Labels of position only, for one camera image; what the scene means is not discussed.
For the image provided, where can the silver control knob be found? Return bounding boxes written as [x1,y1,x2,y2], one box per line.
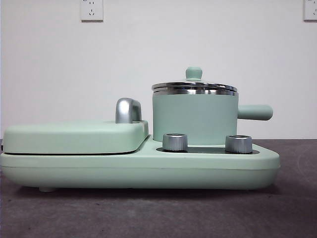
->
[162,133,188,151]
[225,134,253,153]

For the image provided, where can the green breakfast machine base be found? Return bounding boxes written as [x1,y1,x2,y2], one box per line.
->
[0,135,282,193]

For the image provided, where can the white wall socket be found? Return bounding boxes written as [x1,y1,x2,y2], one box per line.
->
[303,0,317,22]
[80,0,104,22]

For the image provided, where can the glass lid with green knob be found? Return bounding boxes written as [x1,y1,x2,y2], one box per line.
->
[151,66,240,92]

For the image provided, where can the chrome griddle cover handle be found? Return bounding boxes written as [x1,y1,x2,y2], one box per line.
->
[115,97,143,124]

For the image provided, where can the green hinged griddle cover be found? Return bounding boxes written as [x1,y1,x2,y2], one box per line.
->
[3,119,150,155]

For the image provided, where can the green small pot with handle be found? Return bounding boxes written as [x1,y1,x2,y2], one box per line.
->
[152,88,274,146]

